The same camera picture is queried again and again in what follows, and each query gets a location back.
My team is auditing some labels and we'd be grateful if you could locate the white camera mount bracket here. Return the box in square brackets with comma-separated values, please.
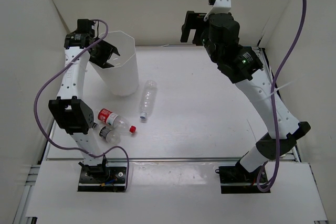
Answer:
[204, 0, 232, 22]

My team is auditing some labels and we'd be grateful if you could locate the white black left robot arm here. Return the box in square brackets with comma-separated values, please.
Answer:
[48, 19, 119, 182]

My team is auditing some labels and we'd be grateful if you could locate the black cap plastic bottle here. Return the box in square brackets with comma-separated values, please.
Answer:
[93, 123, 120, 145]

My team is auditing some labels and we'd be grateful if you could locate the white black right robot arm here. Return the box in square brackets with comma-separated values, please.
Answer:
[181, 11, 311, 182]

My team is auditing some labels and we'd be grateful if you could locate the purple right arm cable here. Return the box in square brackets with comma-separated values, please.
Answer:
[214, 0, 307, 193]

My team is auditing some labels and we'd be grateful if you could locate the clear white cap plastic bottle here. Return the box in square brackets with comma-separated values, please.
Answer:
[139, 80, 158, 120]

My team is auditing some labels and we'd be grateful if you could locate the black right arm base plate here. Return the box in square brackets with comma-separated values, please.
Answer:
[215, 166, 261, 194]

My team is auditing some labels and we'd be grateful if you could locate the red label plastic bottle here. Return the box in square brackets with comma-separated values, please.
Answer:
[97, 109, 137, 135]

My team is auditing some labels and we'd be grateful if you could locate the white octagonal plastic bin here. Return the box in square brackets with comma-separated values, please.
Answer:
[91, 31, 139, 97]

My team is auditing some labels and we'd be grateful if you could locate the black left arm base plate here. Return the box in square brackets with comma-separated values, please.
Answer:
[77, 166, 128, 193]

